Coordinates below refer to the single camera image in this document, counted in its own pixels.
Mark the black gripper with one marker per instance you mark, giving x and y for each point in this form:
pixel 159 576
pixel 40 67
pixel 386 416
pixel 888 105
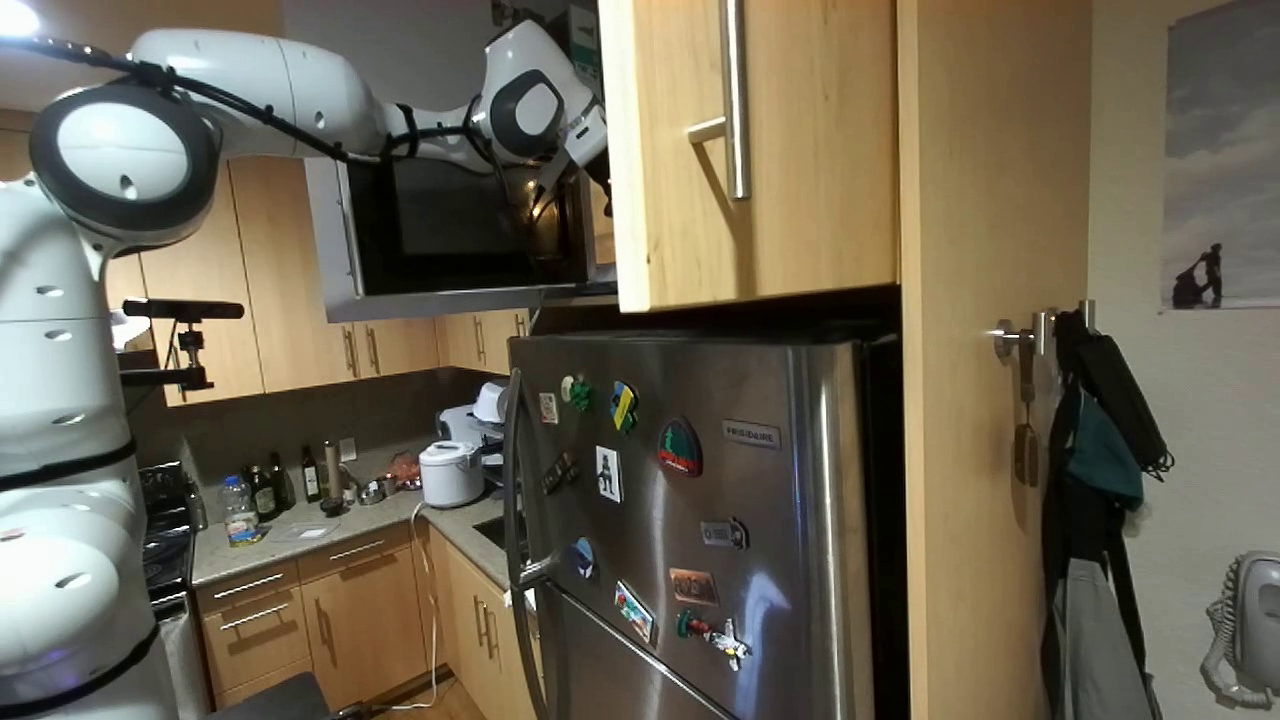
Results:
pixel 593 173

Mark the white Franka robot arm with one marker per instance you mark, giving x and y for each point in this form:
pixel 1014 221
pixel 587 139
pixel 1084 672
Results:
pixel 267 81

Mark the green white box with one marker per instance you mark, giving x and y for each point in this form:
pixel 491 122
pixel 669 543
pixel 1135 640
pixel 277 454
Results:
pixel 587 40

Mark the black microwave oven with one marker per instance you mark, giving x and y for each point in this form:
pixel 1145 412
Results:
pixel 442 242

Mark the stainless steel fridge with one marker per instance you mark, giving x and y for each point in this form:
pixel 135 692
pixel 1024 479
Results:
pixel 772 534

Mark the wooden cabinet door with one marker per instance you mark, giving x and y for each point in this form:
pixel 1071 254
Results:
pixel 800 162

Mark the green round magnet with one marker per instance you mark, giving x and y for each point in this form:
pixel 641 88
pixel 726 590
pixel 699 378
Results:
pixel 577 393

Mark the yellow blue magnet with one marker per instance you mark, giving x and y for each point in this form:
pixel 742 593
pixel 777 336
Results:
pixel 627 407

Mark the white square magnet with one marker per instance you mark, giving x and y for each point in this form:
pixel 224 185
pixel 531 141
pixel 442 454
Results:
pixel 548 410

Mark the white kitchen appliance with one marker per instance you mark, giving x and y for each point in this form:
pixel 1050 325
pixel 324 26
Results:
pixel 482 412

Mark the red green triangle magnet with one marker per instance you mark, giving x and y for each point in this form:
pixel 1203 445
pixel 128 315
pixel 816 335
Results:
pixel 676 451

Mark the white card magnet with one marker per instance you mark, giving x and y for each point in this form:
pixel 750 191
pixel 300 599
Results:
pixel 608 475

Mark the dark small magnet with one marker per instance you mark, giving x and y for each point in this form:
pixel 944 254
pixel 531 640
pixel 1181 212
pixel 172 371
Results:
pixel 562 475

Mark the white kettle on counter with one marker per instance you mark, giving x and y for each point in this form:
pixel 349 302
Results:
pixel 448 479

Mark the wooden upper kitchen cabinets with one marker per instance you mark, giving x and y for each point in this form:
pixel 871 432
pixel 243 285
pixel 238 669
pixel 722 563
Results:
pixel 267 293

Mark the wooden kitchen cabinets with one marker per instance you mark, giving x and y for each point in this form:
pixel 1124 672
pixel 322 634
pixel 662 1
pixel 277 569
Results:
pixel 361 612
pixel 267 293

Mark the red countertop item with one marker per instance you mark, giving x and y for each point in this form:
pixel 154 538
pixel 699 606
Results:
pixel 400 475

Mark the dark oblong magnet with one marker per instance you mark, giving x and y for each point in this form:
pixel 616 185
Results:
pixel 726 534

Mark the tall grey bottle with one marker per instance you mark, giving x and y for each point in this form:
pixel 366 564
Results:
pixel 332 482

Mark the small dark bottle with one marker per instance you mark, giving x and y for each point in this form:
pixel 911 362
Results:
pixel 308 479

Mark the red orange magnet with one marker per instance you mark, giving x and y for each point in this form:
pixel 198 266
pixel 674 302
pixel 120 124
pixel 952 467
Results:
pixel 692 585

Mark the dark glass bottle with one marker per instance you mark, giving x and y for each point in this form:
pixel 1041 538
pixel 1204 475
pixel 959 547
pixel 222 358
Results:
pixel 261 493
pixel 282 482

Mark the photo magnet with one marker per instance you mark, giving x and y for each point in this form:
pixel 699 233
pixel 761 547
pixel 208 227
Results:
pixel 632 612

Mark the clear bottle blue label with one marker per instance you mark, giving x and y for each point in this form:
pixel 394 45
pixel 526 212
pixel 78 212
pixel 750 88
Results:
pixel 243 512

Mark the white figure magnet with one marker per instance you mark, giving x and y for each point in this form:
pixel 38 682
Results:
pixel 732 647

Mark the wooden lower kitchen cabinets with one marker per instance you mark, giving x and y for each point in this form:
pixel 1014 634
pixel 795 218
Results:
pixel 361 612

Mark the black stove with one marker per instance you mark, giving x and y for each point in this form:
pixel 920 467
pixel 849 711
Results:
pixel 177 523

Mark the black hanging jacket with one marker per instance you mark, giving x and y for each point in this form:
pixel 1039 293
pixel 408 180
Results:
pixel 1112 387

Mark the teal hanging garment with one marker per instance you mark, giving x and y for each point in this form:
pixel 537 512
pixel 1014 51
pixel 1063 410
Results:
pixel 1106 454

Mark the ceiling light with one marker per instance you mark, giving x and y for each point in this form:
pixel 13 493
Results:
pixel 13 17

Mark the grey hanging garment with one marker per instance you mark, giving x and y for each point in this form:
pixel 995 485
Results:
pixel 1100 655

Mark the black camera on stand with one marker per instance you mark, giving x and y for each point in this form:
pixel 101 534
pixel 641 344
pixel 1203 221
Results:
pixel 190 344

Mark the grey wall picture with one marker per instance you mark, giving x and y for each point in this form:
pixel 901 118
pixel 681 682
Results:
pixel 1225 147

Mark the white wall phone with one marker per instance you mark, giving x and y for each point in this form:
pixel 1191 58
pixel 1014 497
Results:
pixel 1255 626

